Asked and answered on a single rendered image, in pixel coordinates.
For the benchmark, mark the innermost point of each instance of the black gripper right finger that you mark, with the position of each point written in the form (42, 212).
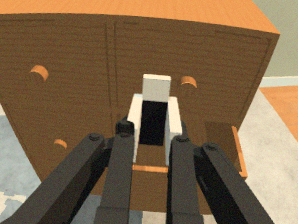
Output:
(230, 199)

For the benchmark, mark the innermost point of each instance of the brown wooden drawer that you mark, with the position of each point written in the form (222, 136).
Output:
(66, 62)
(224, 66)
(40, 127)
(149, 175)
(46, 165)

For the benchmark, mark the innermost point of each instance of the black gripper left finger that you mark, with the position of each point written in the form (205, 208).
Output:
(60, 196)

